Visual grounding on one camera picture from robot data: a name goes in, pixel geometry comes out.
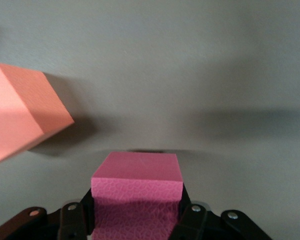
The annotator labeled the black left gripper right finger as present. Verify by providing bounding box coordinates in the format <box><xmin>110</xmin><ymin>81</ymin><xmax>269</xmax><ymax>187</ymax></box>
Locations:
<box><xmin>168</xmin><ymin>187</ymin><xmax>273</xmax><ymax>240</ymax></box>

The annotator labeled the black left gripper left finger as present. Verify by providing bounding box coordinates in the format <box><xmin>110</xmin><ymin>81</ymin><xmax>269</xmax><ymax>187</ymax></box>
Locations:
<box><xmin>0</xmin><ymin>187</ymin><xmax>96</xmax><ymax>240</ymax></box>

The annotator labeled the crimson foam block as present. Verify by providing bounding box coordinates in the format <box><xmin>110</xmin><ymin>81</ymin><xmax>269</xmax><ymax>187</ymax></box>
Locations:
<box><xmin>90</xmin><ymin>151</ymin><xmax>185</xmax><ymax>240</ymax></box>

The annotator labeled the orange foam block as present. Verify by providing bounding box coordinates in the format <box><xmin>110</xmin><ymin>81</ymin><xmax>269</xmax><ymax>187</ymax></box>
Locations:
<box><xmin>0</xmin><ymin>62</ymin><xmax>75</xmax><ymax>168</ymax></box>

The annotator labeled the large table cover sheet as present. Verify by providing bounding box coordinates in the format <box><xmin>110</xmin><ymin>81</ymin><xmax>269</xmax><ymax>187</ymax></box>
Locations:
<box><xmin>0</xmin><ymin>0</ymin><xmax>300</xmax><ymax>240</ymax></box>

